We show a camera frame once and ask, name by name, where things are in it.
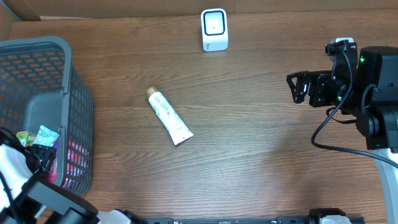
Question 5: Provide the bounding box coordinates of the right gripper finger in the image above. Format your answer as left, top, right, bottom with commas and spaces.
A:
287, 70, 331, 86
293, 79, 310, 104

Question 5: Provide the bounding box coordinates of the teal wet wipes pack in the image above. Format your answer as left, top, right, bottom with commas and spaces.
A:
34, 125, 59, 147

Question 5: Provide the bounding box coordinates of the white barcode scanner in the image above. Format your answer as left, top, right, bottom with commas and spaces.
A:
200, 8, 229, 52

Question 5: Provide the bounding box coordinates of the grey plastic mesh basket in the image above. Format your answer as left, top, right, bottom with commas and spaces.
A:
1, 36, 95, 195

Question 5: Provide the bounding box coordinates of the green yellow snack pouch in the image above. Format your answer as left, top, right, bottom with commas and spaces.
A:
16, 131, 36, 147

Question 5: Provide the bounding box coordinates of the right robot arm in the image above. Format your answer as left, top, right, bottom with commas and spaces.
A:
287, 38, 397, 223

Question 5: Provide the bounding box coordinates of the white tube gold cap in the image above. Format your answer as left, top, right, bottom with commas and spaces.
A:
146, 87, 193, 146

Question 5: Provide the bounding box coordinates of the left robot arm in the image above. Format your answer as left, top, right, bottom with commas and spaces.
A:
1, 144, 133, 224

